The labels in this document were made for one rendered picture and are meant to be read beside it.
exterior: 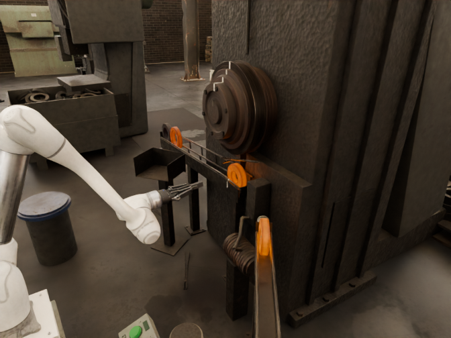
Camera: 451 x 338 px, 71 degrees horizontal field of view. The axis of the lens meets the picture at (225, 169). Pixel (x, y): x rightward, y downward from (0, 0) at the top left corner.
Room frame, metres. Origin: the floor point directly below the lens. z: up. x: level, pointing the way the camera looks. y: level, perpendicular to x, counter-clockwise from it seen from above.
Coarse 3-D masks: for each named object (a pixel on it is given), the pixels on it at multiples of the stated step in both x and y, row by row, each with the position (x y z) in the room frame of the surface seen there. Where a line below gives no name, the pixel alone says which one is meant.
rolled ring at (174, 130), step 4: (172, 128) 2.38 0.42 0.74; (176, 128) 2.35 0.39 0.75; (172, 132) 2.41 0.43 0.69; (176, 132) 2.32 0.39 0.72; (180, 132) 2.32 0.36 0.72; (172, 136) 2.42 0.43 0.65; (180, 136) 2.30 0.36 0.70; (172, 140) 2.41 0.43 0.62; (180, 140) 2.29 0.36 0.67; (176, 144) 2.38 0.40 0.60; (180, 144) 2.29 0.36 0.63
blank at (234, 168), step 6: (228, 168) 1.60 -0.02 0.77; (234, 168) 1.55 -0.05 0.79; (240, 168) 1.52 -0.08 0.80; (228, 174) 1.60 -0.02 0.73; (234, 174) 1.58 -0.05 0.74; (240, 174) 1.49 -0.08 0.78; (234, 180) 1.56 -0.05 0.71; (240, 180) 1.49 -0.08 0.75; (246, 180) 1.50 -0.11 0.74; (240, 186) 1.49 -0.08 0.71
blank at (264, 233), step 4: (260, 220) 1.09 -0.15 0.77; (264, 220) 1.08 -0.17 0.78; (260, 224) 1.08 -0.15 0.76; (264, 224) 1.05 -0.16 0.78; (268, 224) 1.05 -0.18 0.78; (260, 228) 1.07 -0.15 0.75; (264, 228) 1.04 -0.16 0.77; (268, 228) 1.04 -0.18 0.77; (260, 232) 1.06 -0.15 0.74; (264, 232) 1.02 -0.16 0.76; (268, 232) 1.02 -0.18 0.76; (260, 236) 1.10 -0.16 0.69; (264, 236) 1.01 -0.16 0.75; (268, 236) 1.01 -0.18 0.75; (260, 240) 1.03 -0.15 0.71; (264, 240) 1.00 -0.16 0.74; (268, 240) 1.00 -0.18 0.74; (260, 244) 1.02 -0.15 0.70; (264, 244) 1.00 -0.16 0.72; (268, 244) 1.00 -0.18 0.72; (260, 248) 1.01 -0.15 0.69; (264, 248) 0.99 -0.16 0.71; (268, 248) 0.99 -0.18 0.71; (260, 252) 1.00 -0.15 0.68; (264, 252) 1.00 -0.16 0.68
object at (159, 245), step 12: (144, 156) 1.94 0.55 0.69; (156, 156) 2.01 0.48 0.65; (168, 156) 1.97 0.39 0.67; (180, 156) 1.87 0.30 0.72; (144, 168) 1.92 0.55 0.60; (156, 168) 1.95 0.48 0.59; (168, 168) 1.74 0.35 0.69; (180, 168) 1.85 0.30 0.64; (168, 180) 1.73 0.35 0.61; (168, 204) 1.84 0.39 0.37; (168, 216) 1.83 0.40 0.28; (168, 228) 1.83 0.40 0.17; (168, 240) 1.83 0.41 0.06; (180, 240) 1.90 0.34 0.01; (168, 252) 1.77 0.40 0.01
